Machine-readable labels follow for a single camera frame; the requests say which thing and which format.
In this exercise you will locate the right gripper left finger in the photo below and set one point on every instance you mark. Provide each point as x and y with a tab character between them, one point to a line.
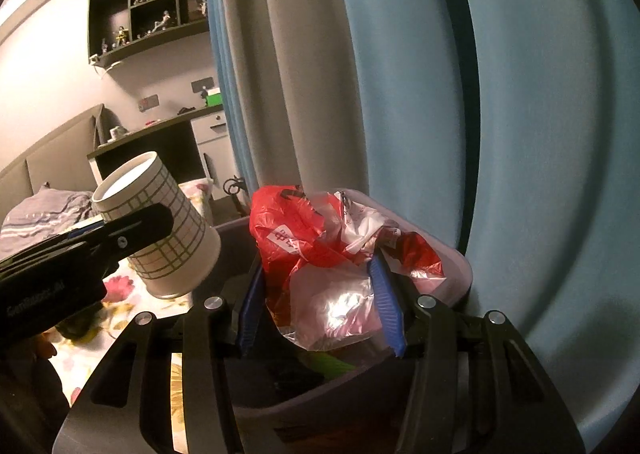
125	405

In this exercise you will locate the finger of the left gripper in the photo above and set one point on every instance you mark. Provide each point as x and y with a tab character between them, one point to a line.
114	240

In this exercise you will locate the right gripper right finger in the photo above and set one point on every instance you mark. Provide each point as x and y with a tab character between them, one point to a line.
474	375

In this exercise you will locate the grid pattern paper cup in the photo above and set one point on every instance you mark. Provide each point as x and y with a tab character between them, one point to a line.
166	241

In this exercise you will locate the red white plastic bag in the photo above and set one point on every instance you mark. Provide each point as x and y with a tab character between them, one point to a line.
315	250

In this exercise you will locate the purple plastic trash bin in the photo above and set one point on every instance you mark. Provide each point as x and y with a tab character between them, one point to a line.
352	399

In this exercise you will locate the floral bed sheet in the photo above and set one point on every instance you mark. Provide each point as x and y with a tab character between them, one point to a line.
126	297

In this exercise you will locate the grey striped blanket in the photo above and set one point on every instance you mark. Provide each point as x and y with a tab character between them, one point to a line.
45	214

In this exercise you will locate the grey padded headboard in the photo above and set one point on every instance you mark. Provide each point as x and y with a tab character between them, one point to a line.
59	159

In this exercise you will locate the white cup on desk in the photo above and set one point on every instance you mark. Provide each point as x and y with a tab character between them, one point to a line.
117	132

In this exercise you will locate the dark desk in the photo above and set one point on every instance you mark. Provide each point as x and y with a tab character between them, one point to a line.
174	140

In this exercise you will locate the white drawer cabinet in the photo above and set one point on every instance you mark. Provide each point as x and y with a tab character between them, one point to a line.
215	150

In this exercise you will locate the green box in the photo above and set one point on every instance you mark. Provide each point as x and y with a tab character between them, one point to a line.
212	97

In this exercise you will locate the blue and grey curtain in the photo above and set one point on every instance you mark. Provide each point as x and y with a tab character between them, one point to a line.
507	128

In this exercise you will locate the dark wall shelf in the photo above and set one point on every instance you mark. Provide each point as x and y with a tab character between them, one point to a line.
118	29

